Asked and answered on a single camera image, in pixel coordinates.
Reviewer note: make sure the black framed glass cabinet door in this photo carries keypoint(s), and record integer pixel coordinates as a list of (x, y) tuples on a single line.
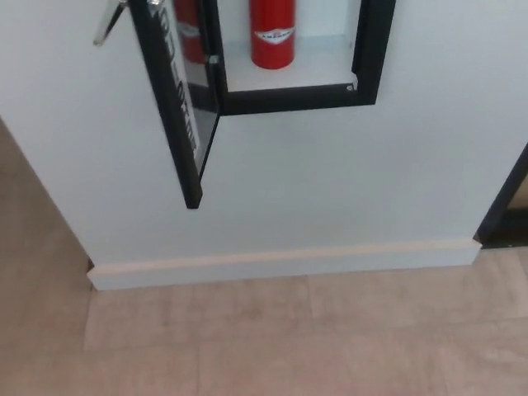
[(165, 103)]

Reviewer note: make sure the red fire extinguisher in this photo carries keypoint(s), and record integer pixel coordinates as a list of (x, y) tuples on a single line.
[(272, 20)]

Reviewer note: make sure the silver door hinge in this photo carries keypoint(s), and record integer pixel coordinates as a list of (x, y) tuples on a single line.
[(213, 59)]

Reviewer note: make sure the black recessed extinguisher cabinet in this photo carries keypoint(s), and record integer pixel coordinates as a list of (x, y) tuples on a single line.
[(288, 101)]

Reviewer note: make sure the black metal door frame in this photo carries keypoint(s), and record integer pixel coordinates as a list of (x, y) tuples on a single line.
[(501, 198)]

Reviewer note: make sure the white baseboard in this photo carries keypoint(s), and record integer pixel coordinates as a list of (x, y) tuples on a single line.
[(284, 264)]

